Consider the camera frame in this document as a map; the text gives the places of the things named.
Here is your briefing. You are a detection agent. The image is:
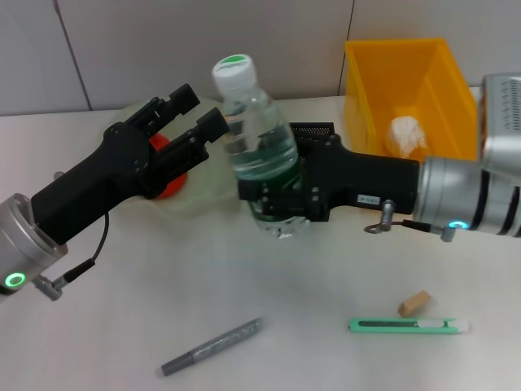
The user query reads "white paper ball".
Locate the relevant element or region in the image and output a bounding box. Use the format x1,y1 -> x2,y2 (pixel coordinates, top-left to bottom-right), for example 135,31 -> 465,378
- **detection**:
382,116 -> 428,159

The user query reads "translucent green fruit plate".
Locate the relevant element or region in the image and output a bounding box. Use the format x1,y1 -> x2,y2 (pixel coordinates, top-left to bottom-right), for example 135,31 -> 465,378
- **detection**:
107,97 -> 249,215

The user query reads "right gripper cable with plug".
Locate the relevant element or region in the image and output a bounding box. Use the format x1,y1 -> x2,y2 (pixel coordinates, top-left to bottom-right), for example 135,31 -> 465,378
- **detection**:
364,199 -> 461,244

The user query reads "black mesh pen holder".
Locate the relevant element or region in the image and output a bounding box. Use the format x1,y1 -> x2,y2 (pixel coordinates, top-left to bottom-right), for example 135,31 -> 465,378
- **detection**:
289,121 -> 339,147

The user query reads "small tan cork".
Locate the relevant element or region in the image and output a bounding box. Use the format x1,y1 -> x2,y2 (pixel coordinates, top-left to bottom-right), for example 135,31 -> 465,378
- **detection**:
397,289 -> 431,318

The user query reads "mint green utility knife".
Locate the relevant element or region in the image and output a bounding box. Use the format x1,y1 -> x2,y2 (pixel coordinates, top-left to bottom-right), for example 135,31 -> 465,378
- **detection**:
348,317 -> 470,336

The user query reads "left gripper cable with plug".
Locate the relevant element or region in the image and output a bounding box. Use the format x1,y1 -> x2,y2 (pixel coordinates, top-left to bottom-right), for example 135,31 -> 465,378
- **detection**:
34,211 -> 111,301

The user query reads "red-orange fruit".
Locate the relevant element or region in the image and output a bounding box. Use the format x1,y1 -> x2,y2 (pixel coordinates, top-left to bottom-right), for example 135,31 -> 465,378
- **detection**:
148,132 -> 189,200

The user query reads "silver glitter pen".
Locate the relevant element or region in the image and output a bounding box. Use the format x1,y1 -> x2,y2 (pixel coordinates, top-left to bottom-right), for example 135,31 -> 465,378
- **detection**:
160,316 -> 264,376

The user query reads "yellow plastic bin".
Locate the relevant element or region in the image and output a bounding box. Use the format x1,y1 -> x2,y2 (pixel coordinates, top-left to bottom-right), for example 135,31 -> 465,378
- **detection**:
344,37 -> 479,162

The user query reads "clear green-label water bottle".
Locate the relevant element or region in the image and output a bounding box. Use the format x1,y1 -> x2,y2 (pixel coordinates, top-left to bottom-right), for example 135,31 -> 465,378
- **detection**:
211,54 -> 311,241

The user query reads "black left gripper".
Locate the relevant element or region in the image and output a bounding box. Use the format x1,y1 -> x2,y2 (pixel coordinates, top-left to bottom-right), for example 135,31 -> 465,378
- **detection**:
30,83 -> 230,245

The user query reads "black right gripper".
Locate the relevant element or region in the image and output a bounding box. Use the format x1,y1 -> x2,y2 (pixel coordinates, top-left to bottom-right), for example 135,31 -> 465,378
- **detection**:
237,134 -> 421,224

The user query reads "gripper cable with plug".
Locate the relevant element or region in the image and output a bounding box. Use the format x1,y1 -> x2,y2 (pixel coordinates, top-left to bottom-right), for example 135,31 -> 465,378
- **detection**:
364,199 -> 461,244
34,211 -> 111,301

